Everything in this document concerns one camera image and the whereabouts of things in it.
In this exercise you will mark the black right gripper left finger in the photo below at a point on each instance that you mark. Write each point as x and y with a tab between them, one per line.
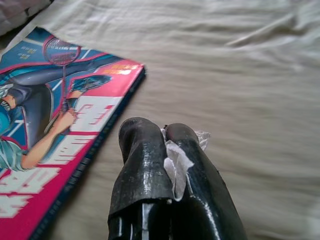
140	162

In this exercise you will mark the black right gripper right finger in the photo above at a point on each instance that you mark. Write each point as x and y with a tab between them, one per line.
207	205

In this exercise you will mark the pink blue comic book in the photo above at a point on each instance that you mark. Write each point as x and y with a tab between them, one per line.
50	100

